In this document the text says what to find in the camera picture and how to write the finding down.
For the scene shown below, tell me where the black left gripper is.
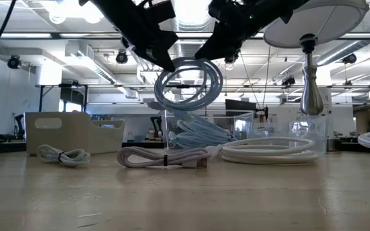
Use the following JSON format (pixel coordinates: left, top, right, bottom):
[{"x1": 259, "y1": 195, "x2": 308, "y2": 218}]
[{"x1": 88, "y1": 0, "x2": 179, "y2": 73}]

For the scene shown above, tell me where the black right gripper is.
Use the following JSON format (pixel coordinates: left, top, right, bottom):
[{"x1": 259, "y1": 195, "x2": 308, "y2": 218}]
[{"x1": 194, "y1": 0, "x2": 311, "y2": 62}]

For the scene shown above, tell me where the white cable with USB plug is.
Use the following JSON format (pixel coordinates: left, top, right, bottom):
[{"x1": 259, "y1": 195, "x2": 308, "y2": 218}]
[{"x1": 116, "y1": 146, "x2": 212, "y2": 169}]

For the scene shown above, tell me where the small white cable bundle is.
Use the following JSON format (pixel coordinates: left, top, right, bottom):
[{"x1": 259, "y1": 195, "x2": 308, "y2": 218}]
[{"x1": 36, "y1": 144, "x2": 91, "y2": 168}]

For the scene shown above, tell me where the black background monitor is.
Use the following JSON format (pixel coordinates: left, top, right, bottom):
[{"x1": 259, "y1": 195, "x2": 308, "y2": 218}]
[{"x1": 225, "y1": 98, "x2": 257, "y2": 112}]

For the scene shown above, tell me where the clear plastic bin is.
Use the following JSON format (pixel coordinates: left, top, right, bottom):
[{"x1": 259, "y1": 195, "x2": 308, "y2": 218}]
[{"x1": 162, "y1": 108, "x2": 256, "y2": 151}]

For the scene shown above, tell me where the table lamp white shade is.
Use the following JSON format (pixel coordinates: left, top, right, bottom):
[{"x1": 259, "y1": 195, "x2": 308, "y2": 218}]
[{"x1": 263, "y1": 0, "x2": 370, "y2": 117}]

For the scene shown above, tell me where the beige plastic bin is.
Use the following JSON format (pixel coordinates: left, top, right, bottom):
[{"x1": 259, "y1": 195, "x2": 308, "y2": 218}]
[{"x1": 24, "y1": 111, "x2": 125, "y2": 156}]

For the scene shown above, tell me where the small clear plastic container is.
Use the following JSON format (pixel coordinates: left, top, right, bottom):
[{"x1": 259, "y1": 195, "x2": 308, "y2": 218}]
[{"x1": 289, "y1": 115, "x2": 329, "y2": 153}]

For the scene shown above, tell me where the black background frame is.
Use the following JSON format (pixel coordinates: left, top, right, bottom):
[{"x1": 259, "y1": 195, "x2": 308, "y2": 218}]
[{"x1": 35, "y1": 83, "x2": 208, "y2": 113}]

